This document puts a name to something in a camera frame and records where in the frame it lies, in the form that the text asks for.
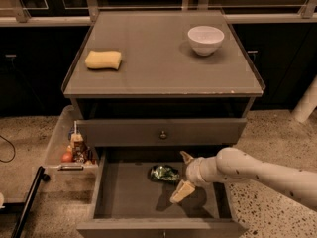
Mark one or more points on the grey top drawer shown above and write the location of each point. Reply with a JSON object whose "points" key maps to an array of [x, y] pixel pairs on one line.
{"points": [[145, 132]]}

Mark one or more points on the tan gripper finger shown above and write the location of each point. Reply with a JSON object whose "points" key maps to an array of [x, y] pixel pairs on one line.
{"points": [[184, 189], [186, 157]]}

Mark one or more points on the grey drawer cabinet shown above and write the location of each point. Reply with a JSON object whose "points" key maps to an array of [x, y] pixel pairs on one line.
{"points": [[160, 76]]}

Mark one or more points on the white ceramic bowl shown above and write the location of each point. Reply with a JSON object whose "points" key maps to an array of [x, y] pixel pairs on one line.
{"points": [[205, 40]]}

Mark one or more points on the brown snack package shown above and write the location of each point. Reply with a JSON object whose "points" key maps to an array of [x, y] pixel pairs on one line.
{"points": [[79, 148]]}

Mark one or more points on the red round fruit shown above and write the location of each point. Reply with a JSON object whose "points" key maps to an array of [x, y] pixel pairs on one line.
{"points": [[67, 157]]}

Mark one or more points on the open grey middle drawer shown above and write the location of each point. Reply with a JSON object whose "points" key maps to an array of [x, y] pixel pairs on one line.
{"points": [[127, 204]]}

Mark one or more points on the brass drawer knob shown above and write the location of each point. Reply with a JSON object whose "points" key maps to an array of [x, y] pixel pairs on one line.
{"points": [[163, 135]]}

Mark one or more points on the white pole base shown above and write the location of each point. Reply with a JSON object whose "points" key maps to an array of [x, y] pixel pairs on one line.
{"points": [[307, 103]]}

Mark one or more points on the yellow sponge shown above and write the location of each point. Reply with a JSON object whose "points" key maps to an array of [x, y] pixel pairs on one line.
{"points": [[100, 60]]}

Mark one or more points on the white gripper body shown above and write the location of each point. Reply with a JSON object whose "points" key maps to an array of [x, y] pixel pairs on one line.
{"points": [[192, 173]]}

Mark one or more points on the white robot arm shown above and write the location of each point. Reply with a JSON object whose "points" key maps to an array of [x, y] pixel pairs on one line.
{"points": [[233, 165]]}

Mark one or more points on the black metal stand leg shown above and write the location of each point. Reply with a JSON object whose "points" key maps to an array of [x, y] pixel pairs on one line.
{"points": [[39, 177]]}

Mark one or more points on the crushed green can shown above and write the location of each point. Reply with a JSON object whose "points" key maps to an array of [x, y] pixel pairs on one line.
{"points": [[164, 173]]}

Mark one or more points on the clear plastic storage bin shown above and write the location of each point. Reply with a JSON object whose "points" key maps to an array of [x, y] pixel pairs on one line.
{"points": [[59, 142]]}

